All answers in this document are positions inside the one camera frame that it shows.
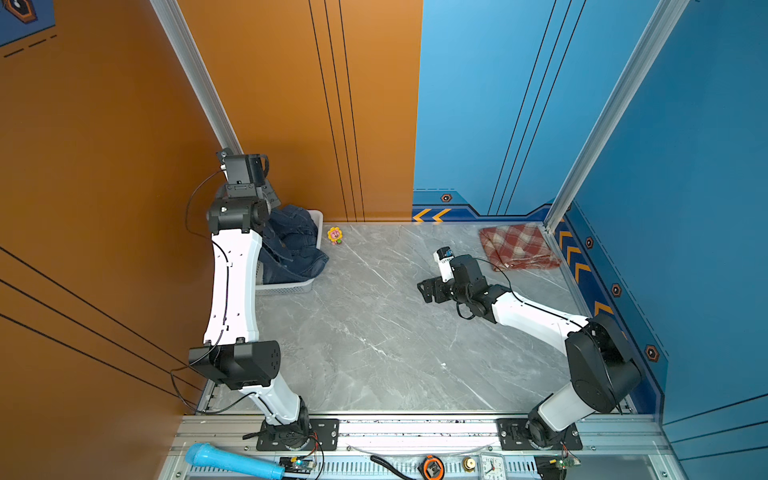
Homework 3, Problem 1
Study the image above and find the dark blue denim skirt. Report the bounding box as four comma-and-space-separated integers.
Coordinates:
259, 205, 330, 286

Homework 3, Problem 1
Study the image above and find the red plaid skirt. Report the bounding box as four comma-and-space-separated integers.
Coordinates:
478, 223, 561, 270

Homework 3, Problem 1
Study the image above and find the white plastic laundry basket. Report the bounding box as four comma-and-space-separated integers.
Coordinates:
254, 208, 325, 296

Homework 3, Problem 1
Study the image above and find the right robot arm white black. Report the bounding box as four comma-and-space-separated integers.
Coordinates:
417, 247, 643, 449

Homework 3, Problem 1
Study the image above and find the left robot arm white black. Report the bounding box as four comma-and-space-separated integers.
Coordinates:
188, 148, 311, 450

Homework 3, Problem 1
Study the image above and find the yellow flower pink bear toy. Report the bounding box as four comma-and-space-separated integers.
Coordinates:
327, 227, 343, 245

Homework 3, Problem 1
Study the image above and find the small round brass object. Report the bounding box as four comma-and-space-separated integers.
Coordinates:
462, 456, 477, 473

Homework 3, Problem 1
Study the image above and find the orange black tape measure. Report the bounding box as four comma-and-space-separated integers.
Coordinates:
418, 455, 446, 480

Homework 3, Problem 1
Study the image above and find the small white clock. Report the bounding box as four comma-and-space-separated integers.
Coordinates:
478, 454, 506, 480

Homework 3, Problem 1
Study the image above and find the small green circuit board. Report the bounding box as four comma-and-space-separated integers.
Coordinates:
279, 456, 317, 475

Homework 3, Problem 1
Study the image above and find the blue microphone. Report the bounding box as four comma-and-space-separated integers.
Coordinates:
185, 443, 285, 480

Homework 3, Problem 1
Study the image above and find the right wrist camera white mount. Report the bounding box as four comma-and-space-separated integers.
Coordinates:
434, 246, 454, 283

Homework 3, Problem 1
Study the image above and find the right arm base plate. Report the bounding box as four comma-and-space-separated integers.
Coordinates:
495, 417, 583, 451

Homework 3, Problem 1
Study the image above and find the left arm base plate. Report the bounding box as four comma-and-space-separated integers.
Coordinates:
256, 418, 340, 452

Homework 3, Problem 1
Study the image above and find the aluminium front rail frame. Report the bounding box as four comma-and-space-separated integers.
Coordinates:
158, 412, 686, 479

